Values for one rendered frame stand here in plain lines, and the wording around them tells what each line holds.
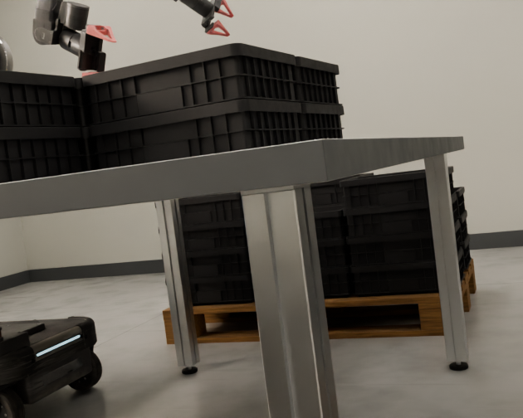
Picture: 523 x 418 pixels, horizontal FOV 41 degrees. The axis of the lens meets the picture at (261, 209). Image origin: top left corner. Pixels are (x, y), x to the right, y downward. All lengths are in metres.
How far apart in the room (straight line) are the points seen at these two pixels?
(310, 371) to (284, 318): 0.06
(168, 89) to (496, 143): 3.32
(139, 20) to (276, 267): 4.69
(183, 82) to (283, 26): 3.45
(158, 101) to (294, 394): 0.86
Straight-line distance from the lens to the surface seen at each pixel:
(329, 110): 1.81
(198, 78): 1.45
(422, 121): 4.62
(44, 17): 1.97
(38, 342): 2.27
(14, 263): 5.89
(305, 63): 1.71
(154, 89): 1.51
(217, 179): 0.69
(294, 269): 0.73
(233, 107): 1.39
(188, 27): 5.16
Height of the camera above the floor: 0.68
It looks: 3 degrees down
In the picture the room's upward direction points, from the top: 7 degrees counter-clockwise
